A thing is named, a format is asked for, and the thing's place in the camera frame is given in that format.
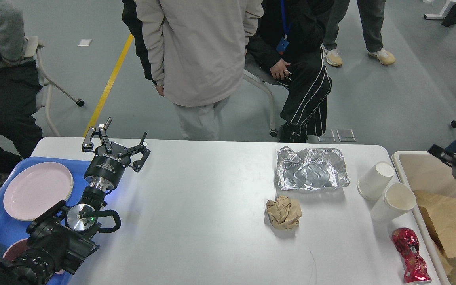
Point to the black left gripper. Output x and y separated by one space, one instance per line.
107 168

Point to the brown paper bag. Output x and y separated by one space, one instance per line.
439 214

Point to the white paper cup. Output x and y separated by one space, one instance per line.
372 184
395 201

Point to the pink plate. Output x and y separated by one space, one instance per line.
43 174

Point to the pink mug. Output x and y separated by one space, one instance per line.
16 249

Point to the aluminium foil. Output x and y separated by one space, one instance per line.
311 169

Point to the brown paper ball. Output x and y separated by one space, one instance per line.
284 212

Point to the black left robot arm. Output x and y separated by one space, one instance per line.
61 237

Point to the beige plastic bin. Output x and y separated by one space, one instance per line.
421 171

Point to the metal floor socket plate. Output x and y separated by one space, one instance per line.
346 135
328 137

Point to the red snack wrapper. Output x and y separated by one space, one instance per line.
415 268

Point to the white paper scrap on floor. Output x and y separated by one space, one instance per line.
85 42

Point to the person in grey sweater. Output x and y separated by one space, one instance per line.
19 85

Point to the blue plastic tray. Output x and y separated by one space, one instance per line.
13 230

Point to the left white chair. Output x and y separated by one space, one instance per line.
44 96

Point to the person in beige coat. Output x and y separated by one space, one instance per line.
193 51

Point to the white desk leg base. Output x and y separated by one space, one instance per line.
447 15

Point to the white office chair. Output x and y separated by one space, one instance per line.
259 78

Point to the standing person grey trousers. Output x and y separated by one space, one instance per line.
372 14

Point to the person in black tracksuit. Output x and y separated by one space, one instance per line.
287 45

